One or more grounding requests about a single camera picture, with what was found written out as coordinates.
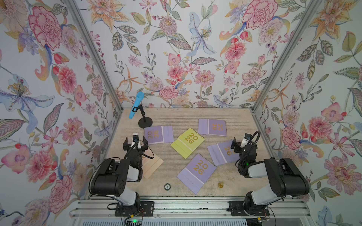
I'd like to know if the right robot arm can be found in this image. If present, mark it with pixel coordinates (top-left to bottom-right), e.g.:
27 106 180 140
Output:
231 139 310 214

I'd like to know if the right corner aluminium profile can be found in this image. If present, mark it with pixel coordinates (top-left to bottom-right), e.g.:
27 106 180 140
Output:
251 0 323 111

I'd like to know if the black microphone stand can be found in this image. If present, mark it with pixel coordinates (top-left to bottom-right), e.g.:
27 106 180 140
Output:
138 105 153 129

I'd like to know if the pink calendar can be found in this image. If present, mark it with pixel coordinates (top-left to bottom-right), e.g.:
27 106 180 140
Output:
142 150 164 179

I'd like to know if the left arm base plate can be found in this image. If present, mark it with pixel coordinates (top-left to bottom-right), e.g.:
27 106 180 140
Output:
115 201 155 218

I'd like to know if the yellow-green calendar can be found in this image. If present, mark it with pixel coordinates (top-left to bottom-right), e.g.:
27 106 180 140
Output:
171 128 205 159

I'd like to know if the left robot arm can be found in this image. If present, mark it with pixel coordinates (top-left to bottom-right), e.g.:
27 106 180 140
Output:
89 134 154 208

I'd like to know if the purple calendar front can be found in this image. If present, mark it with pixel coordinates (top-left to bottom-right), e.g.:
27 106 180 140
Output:
177 154 217 195

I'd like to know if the corner aluminium profile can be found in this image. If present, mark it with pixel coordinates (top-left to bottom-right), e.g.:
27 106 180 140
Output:
65 0 123 113
251 0 323 111

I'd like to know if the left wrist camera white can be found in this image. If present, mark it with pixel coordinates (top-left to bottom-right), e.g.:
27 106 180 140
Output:
132 133 139 143

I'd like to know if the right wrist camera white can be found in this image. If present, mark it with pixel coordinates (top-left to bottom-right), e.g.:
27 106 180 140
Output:
240 133 252 147

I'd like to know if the purple calendar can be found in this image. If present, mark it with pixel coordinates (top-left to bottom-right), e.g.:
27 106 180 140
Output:
144 126 174 145
207 140 239 166
177 154 217 195
198 119 227 137

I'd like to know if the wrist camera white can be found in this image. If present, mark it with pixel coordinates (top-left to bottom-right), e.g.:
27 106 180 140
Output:
240 133 252 147
132 133 139 143

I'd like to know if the left corner aluminium profile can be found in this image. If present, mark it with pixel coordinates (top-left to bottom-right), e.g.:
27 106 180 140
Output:
65 0 123 113

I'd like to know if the aluminium rail frame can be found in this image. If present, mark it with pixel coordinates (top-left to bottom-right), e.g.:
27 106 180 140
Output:
70 196 315 226

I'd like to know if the blue microphone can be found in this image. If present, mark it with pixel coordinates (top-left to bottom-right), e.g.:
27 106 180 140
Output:
129 91 145 119

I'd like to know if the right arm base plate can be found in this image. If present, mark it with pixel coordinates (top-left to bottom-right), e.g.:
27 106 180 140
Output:
226 201 270 217

